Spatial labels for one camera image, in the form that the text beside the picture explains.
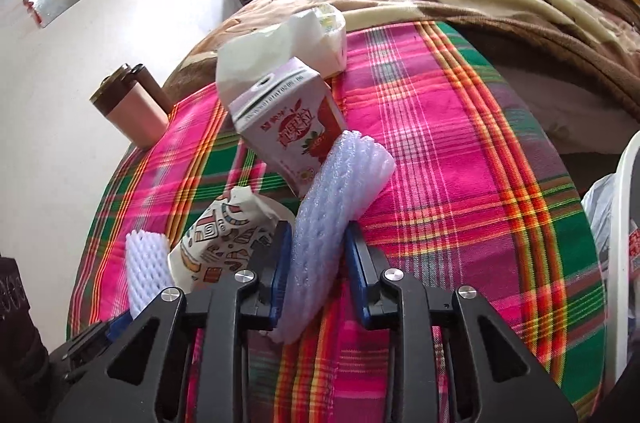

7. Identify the crumpled white tissue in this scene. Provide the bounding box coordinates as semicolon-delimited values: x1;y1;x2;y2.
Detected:
227;185;273;224

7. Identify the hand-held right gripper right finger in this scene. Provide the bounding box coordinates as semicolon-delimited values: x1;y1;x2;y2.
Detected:
345;220;578;423

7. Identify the pink strawberry milk carton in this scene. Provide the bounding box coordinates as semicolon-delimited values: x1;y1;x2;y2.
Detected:
229;57;349;198

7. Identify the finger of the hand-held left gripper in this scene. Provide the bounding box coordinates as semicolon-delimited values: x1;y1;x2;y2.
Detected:
65;312;135;369

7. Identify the white foam net sleeve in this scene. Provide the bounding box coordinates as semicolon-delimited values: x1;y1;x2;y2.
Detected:
124;228;171;321
272;129;397;345

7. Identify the red hanging ornament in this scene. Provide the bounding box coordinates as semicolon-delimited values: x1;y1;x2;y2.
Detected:
21;0;45;26

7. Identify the dark brown fleece blanket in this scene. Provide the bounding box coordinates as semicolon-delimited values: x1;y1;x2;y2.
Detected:
440;0;640;156

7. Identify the pink mug with brown lid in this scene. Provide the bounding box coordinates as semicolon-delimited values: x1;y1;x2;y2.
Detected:
89;63;173;151

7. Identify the patterned paper cup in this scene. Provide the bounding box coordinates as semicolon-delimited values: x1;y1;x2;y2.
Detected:
167;195;296;299

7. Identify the plaid cloth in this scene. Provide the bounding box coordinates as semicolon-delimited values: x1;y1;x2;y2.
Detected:
65;20;608;423

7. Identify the white trash bin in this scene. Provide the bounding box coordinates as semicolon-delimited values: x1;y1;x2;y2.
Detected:
582;143;640;389

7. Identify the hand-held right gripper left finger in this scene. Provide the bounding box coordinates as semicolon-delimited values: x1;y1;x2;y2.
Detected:
52;219;293;423

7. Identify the white tissue pack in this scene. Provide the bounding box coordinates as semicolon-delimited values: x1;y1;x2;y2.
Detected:
216;2;349;108

